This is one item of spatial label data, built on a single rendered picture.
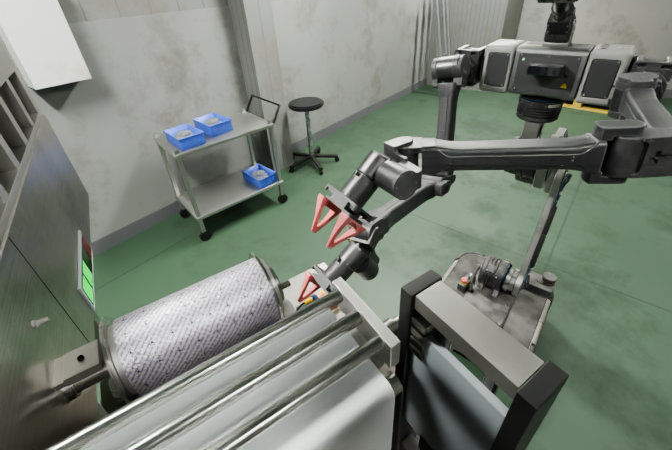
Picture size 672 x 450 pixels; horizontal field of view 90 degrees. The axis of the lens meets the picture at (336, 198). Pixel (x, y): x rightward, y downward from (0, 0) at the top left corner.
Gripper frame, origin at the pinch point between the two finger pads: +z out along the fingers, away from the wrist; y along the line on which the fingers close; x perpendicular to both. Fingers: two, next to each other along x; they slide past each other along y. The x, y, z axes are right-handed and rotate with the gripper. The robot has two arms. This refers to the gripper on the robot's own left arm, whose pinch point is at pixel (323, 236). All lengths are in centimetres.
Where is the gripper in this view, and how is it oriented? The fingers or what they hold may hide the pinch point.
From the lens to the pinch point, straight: 67.8
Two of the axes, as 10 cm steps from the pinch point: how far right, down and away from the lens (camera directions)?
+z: -6.1, 8.0, 0.2
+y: -5.5, -4.4, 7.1
